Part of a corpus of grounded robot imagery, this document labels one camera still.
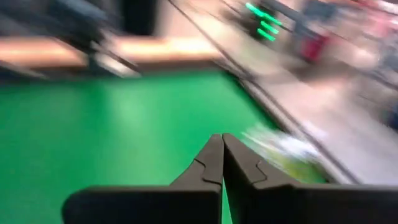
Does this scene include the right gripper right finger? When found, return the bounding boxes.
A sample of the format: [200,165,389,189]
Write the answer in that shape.
[222,134,398,224]

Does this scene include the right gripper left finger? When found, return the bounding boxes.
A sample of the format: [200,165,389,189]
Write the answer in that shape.
[62,134,224,224]

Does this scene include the white artificial flower bunch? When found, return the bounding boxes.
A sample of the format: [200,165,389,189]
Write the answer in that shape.
[241,124,326,185]

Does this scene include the green table mat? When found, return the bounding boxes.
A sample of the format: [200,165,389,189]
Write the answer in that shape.
[0,70,327,224]

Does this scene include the red background object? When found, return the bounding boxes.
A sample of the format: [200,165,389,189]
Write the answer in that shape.
[300,34,330,63]

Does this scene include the dark robot green dots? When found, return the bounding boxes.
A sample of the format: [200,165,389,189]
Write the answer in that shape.
[223,0,299,44]

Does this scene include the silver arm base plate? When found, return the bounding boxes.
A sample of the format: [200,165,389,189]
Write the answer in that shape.
[93,52,142,78]

